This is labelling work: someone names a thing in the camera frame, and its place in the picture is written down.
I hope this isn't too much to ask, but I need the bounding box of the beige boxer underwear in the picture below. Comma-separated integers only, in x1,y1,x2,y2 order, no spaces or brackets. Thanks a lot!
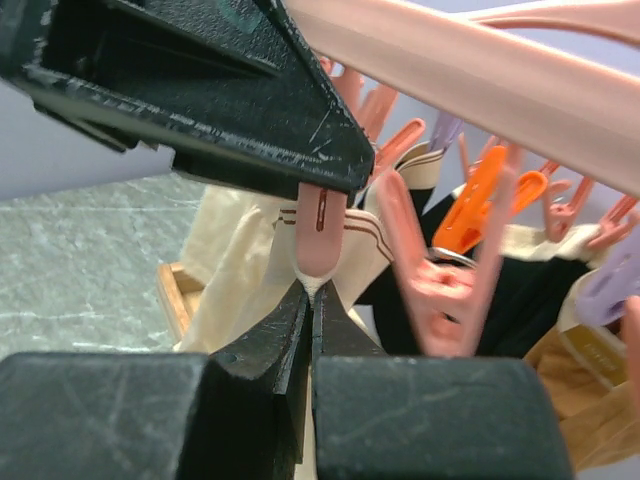
178,186,392,479

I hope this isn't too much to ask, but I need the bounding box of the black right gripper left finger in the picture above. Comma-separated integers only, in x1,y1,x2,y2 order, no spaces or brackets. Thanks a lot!
207,281,310,479

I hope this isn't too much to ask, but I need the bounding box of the wooden hanging rack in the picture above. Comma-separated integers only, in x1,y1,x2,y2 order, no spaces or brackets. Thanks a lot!
156,262,204,341

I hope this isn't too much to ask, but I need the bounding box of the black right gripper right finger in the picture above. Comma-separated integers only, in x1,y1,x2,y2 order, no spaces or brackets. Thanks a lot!
310,282,389,480

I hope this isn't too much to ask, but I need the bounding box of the pink round clip hanger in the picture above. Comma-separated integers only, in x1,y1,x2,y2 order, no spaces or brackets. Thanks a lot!
282,0,640,396

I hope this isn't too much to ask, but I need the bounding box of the brown underwear on hanger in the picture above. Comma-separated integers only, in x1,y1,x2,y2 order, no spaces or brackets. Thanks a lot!
524,328,639,472

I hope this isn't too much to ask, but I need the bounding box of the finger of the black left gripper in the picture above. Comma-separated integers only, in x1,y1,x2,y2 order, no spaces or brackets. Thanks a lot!
1,0,374,199

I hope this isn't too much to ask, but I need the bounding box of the black underwear on hanger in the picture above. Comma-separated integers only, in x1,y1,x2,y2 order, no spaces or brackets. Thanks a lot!
354,184,594,357

